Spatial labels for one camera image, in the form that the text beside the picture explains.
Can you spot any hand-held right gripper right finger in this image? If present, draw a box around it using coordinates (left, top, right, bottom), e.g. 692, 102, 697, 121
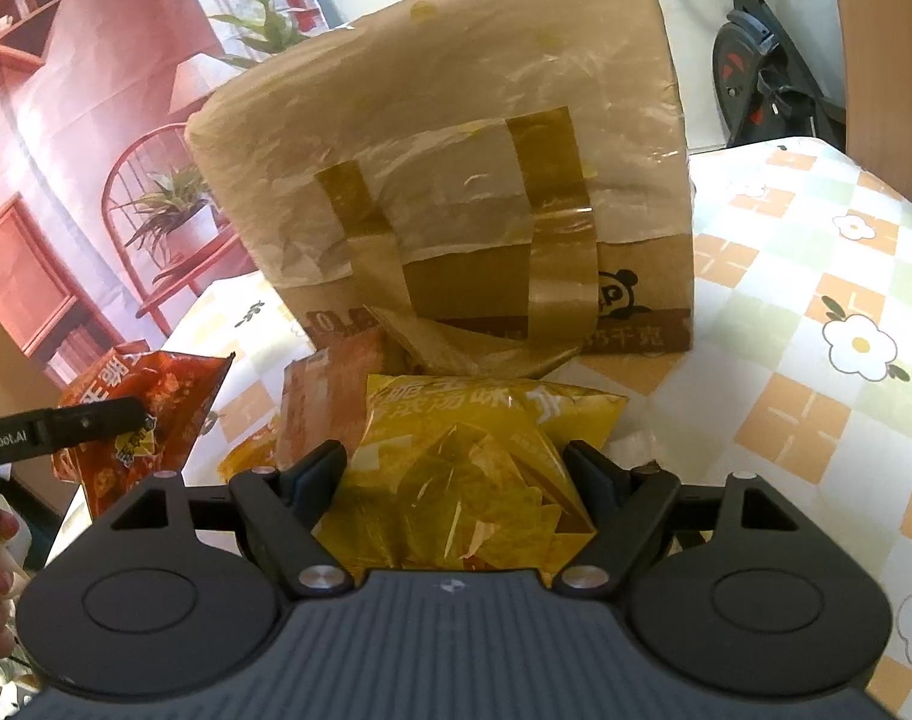
549, 440, 793, 598

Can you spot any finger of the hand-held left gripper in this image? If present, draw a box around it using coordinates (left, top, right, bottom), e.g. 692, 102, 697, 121
39, 397, 151, 452

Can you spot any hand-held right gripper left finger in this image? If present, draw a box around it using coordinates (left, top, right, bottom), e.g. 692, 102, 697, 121
107, 440, 356, 598

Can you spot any orange biscuit packet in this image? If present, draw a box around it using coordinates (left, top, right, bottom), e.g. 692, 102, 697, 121
276, 325, 388, 470

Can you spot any orange red snack bag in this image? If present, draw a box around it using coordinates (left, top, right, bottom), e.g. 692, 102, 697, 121
52, 345, 236, 520

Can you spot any yellow chip bag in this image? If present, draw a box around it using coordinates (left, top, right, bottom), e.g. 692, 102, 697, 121
312, 373, 628, 580

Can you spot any cardboard box with plastic liner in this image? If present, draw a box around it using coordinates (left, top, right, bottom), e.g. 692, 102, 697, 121
184, 0, 698, 381

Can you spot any person's left hand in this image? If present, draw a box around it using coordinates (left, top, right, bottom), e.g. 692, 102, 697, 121
0, 495, 34, 685

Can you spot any small yellow packet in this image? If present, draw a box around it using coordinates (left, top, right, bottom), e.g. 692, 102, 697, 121
220, 438, 280, 487

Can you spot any checkered flower tablecloth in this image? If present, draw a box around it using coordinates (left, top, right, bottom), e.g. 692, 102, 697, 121
45, 136, 912, 695

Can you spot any printed room backdrop cloth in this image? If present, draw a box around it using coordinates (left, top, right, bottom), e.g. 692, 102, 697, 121
0, 0, 356, 395

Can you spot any black exercise bike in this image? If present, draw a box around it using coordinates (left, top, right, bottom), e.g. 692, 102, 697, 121
709, 0, 851, 152

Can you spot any wooden panel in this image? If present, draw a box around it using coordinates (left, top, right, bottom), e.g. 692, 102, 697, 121
822, 0, 912, 222

